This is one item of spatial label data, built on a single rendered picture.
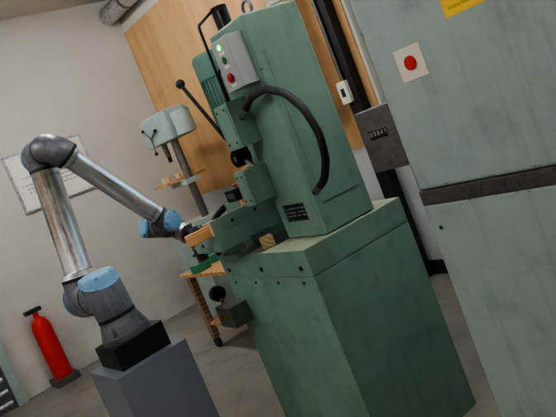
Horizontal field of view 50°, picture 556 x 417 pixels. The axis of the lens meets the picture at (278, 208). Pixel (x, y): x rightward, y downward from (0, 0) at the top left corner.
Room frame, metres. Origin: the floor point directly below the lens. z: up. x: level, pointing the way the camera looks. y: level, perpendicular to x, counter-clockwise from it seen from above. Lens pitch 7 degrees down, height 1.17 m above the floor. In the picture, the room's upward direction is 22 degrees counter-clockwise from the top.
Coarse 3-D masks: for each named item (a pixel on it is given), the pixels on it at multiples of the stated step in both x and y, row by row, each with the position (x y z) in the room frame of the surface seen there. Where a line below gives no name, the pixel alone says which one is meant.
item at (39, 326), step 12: (24, 312) 4.37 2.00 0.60; (36, 312) 4.37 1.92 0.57; (36, 324) 4.32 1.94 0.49; (48, 324) 4.35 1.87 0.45; (36, 336) 4.32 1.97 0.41; (48, 336) 4.32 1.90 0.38; (48, 348) 4.31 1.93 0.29; (60, 348) 4.36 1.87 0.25; (48, 360) 4.31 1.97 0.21; (60, 360) 4.33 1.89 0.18; (60, 372) 4.31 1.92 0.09; (72, 372) 4.35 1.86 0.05; (60, 384) 4.27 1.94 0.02
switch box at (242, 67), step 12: (228, 36) 1.84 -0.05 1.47; (240, 36) 1.87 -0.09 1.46; (216, 48) 1.90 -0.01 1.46; (228, 48) 1.84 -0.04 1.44; (240, 48) 1.86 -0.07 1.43; (228, 60) 1.86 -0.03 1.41; (240, 60) 1.85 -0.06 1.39; (228, 72) 1.88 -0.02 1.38; (240, 72) 1.84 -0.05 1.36; (252, 72) 1.86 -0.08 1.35; (228, 84) 1.91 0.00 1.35; (240, 84) 1.85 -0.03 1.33
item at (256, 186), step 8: (248, 168) 1.97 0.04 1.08; (256, 168) 1.98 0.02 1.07; (264, 168) 1.99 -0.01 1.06; (240, 176) 1.97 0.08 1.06; (248, 176) 1.96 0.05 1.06; (256, 176) 1.97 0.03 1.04; (264, 176) 1.99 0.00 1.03; (240, 184) 1.99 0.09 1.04; (248, 184) 1.95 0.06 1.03; (256, 184) 1.97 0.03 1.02; (264, 184) 1.98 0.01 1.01; (272, 184) 2.00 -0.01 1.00; (248, 192) 1.96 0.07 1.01; (256, 192) 1.96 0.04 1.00; (264, 192) 1.97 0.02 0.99; (272, 192) 1.99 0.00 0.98; (248, 200) 1.98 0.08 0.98; (256, 200) 1.95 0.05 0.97; (264, 200) 1.97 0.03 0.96
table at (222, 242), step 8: (272, 208) 2.18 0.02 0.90; (264, 216) 2.16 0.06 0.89; (272, 216) 2.18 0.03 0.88; (248, 224) 2.12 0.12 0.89; (256, 224) 2.14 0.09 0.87; (264, 224) 2.15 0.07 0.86; (272, 224) 2.17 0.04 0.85; (224, 232) 2.07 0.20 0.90; (232, 232) 2.08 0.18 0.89; (240, 232) 2.10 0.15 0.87; (248, 232) 2.11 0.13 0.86; (208, 240) 2.11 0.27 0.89; (216, 240) 2.06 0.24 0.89; (224, 240) 2.06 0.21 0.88; (232, 240) 2.08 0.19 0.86; (240, 240) 2.09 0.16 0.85; (200, 248) 2.19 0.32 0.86; (208, 248) 2.13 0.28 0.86; (216, 248) 2.08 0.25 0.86; (224, 248) 2.06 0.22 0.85
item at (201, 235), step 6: (204, 228) 2.07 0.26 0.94; (192, 234) 2.05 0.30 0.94; (198, 234) 2.06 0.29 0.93; (204, 234) 2.07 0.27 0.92; (210, 234) 2.08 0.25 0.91; (186, 240) 2.04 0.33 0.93; (192, 240) 2.04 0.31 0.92; (198, 240) 2.05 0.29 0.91; (204, 240) 2.06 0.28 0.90; (192, 246) 2.04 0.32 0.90
